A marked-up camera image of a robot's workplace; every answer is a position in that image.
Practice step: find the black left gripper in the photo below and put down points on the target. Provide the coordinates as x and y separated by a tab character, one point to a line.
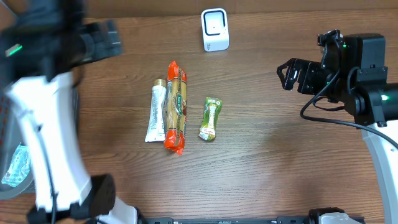
101	38

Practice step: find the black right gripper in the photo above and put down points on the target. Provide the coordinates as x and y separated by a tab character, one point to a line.
305	69

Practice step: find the green snack bar wrapper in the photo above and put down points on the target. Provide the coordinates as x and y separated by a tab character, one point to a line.
211	112

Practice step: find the orange biscuit roll pack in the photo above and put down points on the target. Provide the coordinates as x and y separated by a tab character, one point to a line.
176	117

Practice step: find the white tube with gold cap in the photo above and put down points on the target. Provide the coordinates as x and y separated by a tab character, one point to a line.
156	129

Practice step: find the teal tissue packet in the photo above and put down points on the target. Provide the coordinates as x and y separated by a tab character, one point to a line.
19	168

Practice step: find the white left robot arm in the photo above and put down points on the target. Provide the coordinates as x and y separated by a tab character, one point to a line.
38	54

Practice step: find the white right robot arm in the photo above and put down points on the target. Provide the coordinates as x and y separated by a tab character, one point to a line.
353	71

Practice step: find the white barcode scanner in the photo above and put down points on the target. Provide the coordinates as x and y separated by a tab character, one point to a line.
214	24

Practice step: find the brown cardboard back panel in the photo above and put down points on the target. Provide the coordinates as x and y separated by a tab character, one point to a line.
152	8

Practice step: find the grey plastic mesh basket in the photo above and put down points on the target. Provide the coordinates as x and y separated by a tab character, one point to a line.
11	137

